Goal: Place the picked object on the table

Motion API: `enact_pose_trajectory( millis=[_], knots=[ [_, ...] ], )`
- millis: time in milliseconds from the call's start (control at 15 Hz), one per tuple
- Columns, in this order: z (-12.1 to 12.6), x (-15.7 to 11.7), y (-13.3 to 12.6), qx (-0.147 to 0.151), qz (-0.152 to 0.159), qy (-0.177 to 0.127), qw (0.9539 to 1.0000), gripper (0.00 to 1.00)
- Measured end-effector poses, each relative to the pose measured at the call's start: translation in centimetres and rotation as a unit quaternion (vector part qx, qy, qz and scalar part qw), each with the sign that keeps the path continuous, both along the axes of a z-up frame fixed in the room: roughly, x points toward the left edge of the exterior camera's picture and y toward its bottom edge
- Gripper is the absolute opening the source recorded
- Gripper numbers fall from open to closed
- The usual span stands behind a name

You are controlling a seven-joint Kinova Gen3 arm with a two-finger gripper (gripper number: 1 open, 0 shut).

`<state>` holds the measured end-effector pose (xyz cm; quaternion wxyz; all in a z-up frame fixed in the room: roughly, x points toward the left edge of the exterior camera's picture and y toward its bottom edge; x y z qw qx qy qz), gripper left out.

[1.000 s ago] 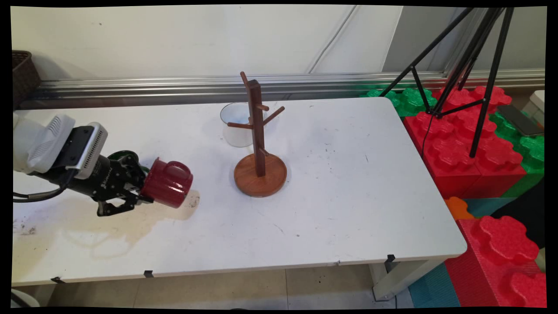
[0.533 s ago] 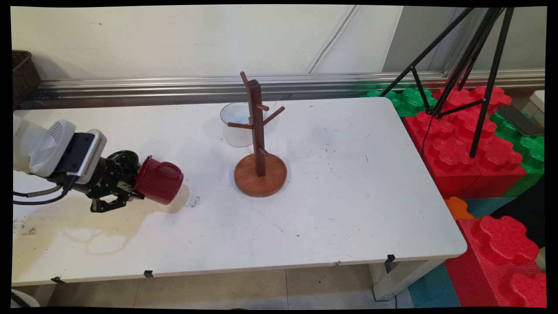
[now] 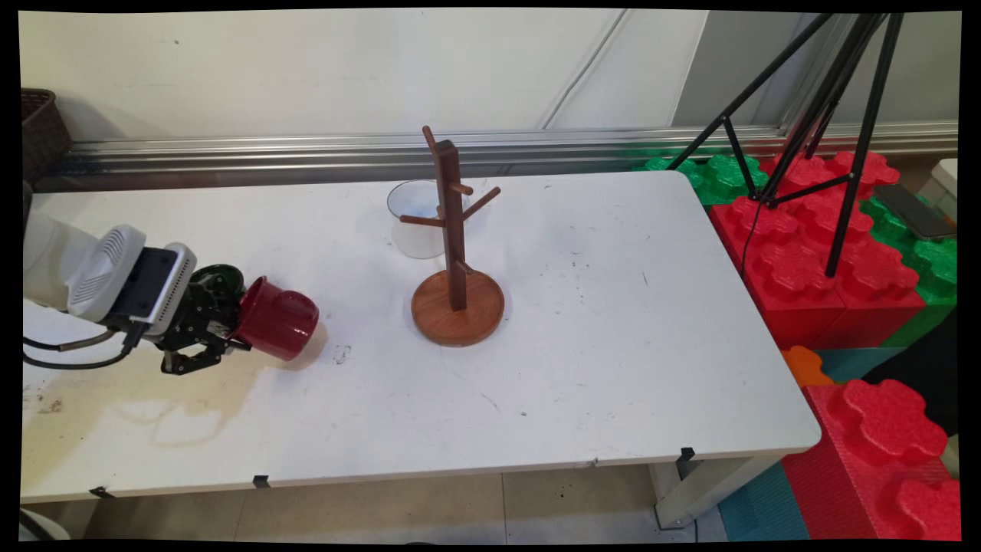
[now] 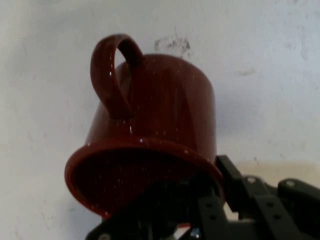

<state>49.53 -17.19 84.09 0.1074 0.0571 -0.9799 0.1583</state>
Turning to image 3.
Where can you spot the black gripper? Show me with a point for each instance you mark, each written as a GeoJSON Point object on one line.
{"type": "Point", "coordinates": [198, 318]}

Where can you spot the red enamel mug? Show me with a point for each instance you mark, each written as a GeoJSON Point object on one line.
{"type": "Point", "coordinates": [280, 322]}

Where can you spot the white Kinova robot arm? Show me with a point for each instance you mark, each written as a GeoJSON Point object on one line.
{"type": "Point", "coordinates": [54, 261]}

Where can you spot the white enamel mug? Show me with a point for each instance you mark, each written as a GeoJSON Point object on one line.
{"type": "Point", "coordinates": [414, 238]}

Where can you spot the brown wooden mug tree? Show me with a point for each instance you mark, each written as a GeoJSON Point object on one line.
{"type": "Point", "coordinates": [456, 314]}

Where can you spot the dark wicker basket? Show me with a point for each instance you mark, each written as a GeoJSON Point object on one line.
{"type": "Point", "coordinates": [42, 130]}

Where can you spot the white table leg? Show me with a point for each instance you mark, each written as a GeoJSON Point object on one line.
{"type": "Point", "coordinates": [690, 494]}

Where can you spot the green foam block behind table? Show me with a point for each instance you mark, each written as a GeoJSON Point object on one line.
{"type": "Point", "coordinates": [720, 180]}

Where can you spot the teal foam floor mat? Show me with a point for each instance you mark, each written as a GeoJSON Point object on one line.
{"type": "Point", "coordinates": [766, 510]}
{"type": "Point", "coordinates": [858, 362]}

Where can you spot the red foam block under tripod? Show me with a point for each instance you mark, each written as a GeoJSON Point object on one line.
{"type": "Point", "coordinates": [797, 291]}

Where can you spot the orange foam piece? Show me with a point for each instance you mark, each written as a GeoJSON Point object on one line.
{"type": "Point", "coordinates": [805, 366]}

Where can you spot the black tripod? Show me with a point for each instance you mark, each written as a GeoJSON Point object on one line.
{"type": "Point", "coordinates": [858, 153]}

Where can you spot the red foam block beside teal mat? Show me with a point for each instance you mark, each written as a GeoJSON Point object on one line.
{"type": "Point", "coordinates": [881, 429]}

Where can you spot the black smartphone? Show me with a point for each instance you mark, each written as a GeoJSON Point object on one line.
{"type": "Point", "coordinates": [912, 211]}

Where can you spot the green foam block holding phone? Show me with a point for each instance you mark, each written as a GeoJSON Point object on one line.
{"type": "Point", "coordinates": [939, 268]}

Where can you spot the white box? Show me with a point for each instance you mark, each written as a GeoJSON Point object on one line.
{"type": "Point", "coordinates": [944, 184]}

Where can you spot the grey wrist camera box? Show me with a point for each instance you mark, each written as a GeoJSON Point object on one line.
{"type": "Point", "coordinates": [153, 287]}

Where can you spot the aluminium wall rail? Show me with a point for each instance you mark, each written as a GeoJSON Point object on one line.
{"type": "Point", "coordinates": [306, 153]}

